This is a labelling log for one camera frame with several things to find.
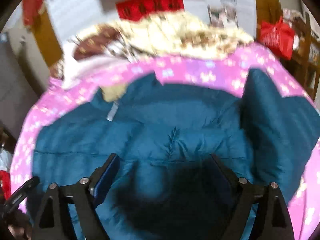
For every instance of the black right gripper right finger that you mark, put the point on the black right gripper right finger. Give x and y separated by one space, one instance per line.
272 219

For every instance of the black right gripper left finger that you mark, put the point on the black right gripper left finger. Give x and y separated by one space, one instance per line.
53 220

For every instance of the teal padded jacket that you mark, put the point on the teal padded jacket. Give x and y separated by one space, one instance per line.
164 136

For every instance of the pale pink pillow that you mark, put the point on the pale pink pillow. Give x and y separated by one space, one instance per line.
73 70

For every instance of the pink floral bed cover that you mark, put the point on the pink floral bed cover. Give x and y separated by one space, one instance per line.
229 75

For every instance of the wooden chair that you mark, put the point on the wooden chair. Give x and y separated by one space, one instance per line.
300 66

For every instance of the red plastic bag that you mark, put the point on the red plastic bag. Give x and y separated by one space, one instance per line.
278 38

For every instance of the red hanging knot ornament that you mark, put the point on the red hanging knot ornament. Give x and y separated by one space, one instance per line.
31 10

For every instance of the cream floral quilt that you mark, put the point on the cream floral quilt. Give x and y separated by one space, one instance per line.
163 33

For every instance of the red banner with black characters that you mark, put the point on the red banner with black characters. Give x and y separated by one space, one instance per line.
134 10

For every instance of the wall picture poster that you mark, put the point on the wall picture poster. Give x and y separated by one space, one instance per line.
224 15

